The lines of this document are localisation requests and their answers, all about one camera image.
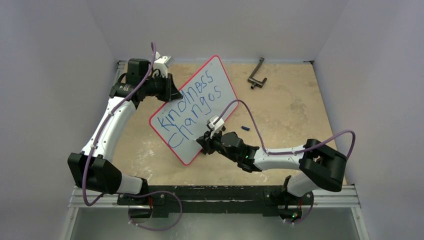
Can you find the blue marker cap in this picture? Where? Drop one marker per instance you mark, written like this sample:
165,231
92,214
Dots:
245,128

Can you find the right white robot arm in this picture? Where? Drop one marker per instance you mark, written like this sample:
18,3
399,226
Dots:
319,165

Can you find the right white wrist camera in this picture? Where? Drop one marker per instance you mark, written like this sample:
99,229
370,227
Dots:
215,125

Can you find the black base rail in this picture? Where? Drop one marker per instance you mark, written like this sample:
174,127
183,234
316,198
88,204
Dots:
266,200

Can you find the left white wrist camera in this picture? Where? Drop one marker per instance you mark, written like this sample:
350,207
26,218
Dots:
162,64

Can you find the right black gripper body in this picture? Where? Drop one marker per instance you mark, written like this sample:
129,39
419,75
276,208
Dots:
209,144

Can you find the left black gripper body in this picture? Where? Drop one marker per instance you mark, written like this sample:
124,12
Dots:
159,87

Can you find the red framed whiteboard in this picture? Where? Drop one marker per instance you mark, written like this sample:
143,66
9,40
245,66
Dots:
208,93

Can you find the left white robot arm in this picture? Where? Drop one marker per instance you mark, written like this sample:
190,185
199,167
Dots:
92,167

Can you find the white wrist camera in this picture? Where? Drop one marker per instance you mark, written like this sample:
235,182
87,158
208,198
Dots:
215,125
162,64

